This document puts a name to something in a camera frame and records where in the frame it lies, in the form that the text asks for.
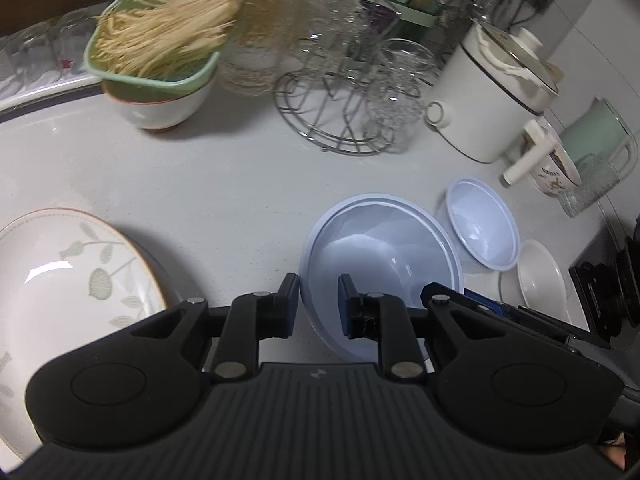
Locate tall textured glass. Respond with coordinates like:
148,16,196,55
556,156,622,219

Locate plain white bowl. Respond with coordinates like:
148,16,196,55
516,238,569,315

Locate black stove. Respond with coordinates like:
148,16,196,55
569,222,640,347

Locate white bowl with red foot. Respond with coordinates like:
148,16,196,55
102,66,219,134

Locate white electric pot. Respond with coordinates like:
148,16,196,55
425,19,562,187

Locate clear jar red lid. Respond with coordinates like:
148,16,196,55
219,0,310,97

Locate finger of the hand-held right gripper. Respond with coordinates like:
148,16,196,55
462,290,613,350
421,283,466,306

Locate brown wooden cutting board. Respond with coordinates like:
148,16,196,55
0,0,108,37

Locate light green kettle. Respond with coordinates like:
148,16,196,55
559,96,637,182

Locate patterned bowl with brown food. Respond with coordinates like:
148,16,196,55
520,120,584,197

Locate light blue bowl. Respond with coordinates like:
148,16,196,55
446,176,522,272
299,192,464,363

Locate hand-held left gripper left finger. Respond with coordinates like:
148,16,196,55
131,273,301,378

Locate wire cup rack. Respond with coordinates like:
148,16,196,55
272,35,437,154

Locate white plate green leaf print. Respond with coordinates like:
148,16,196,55
0,207,169,462

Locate enoki mushrooms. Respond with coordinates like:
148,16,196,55
94,0,257,79

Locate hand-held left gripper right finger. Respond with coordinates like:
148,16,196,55
338,274,507,380

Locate clear drinking glass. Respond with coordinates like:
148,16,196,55
52,10,103,81
0,25,56,96

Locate green plastic basket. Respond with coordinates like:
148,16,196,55
83,0,242,95

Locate cluster of clear glass cups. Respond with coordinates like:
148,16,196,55
299,0,442,147

